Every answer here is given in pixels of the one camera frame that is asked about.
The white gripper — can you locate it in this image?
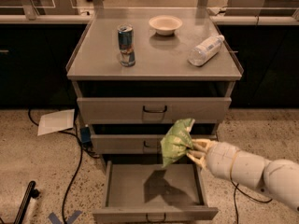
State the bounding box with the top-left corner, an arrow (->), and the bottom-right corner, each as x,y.
187,139 -> 240,181

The green jalapeno chip bag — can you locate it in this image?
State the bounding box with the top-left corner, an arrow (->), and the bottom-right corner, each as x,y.
161,119 -> 195,168

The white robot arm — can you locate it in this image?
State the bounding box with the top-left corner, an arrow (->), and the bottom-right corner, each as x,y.
187,139 -> 299,212

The grey bottom drawer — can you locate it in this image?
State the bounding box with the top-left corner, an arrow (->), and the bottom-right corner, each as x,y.
93,162 -> 218,224

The grey drawer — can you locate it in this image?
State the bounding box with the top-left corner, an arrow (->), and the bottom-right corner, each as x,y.
78,97 -> 231,124
93,162 -> 218,224
90,133 -> 218,155

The grey drawer cabinet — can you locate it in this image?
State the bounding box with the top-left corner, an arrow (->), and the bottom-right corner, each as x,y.
67,7 -> 242,163

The grey middle drawer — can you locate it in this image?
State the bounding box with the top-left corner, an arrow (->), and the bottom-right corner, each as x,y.
90,133 -> 218,155

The grey top drawer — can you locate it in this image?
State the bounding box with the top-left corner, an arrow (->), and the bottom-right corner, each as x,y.
78,97 -> 231,124

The clear plastic water bottle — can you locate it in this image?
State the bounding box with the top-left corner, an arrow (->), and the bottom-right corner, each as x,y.
188,35 -> 224,67

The blue power adapter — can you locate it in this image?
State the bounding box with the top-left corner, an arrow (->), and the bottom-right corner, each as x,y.
80,127 -> 92,146

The white paper bowl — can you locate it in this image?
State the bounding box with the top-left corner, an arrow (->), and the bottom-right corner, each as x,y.
149,15 -> 182,35

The blue energy drink can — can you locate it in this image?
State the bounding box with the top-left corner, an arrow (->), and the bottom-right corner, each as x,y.
118,24 -> 135,67

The white paper sheet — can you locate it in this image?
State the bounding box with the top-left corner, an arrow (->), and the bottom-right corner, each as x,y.
37,109 -> 75,136

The black stand foot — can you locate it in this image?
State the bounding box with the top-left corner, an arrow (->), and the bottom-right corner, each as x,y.
13,180 -> 40,224

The black floor cable right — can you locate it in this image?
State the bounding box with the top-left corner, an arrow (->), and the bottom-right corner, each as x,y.
233,181 -> 274,224

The black floor cable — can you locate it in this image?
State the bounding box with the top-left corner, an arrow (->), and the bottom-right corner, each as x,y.
27,108 -> 101,224
233,181 -> 274,224

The black floor cable left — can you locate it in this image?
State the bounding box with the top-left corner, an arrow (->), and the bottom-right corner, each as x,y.
27,108 -> 101,224

